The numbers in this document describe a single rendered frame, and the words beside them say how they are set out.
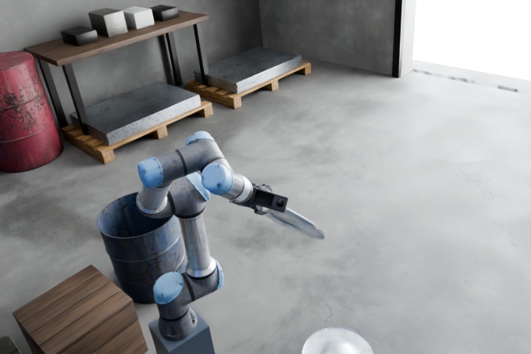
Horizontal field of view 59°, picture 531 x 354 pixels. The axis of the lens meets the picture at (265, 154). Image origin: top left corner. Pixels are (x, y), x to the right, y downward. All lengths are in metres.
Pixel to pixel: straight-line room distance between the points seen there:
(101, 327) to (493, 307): 1.88
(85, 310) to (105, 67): 3.33
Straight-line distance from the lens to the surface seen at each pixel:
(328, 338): 2.19
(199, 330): 1.99
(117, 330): 2.38
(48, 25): 4.98
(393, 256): 2.91
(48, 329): 2.38
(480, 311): 2.70
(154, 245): 2.52
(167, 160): 1.24
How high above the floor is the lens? 1.93
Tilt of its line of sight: 30 degrees down
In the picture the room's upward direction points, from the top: 6 degrees counter-clockwise
